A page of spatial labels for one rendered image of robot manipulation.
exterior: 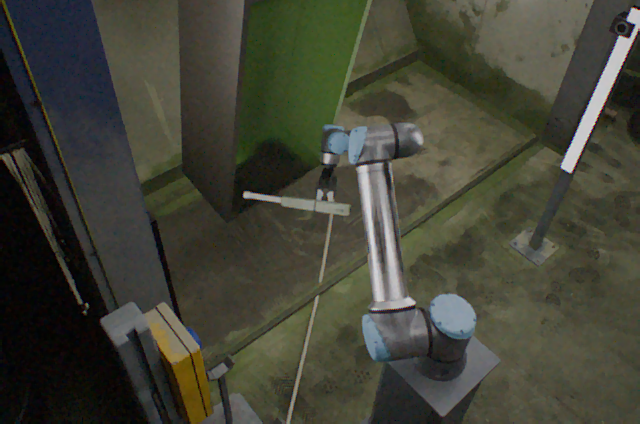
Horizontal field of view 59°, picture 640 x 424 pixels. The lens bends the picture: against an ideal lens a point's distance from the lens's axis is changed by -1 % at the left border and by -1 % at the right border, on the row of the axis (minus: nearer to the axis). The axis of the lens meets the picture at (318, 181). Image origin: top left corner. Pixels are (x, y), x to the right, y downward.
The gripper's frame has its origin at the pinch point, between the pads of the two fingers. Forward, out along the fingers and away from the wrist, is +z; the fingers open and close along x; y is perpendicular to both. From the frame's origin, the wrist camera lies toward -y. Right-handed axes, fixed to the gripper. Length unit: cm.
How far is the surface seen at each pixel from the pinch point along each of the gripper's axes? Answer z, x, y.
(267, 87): -49, 35, 17
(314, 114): -38.7, 12.4, 21.8
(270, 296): 51, 23, 9
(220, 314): 58, 43, -5
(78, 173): -35, 35, -136
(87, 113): -49, 31, -139
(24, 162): -37, 44, -141
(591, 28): -97, -125, 99
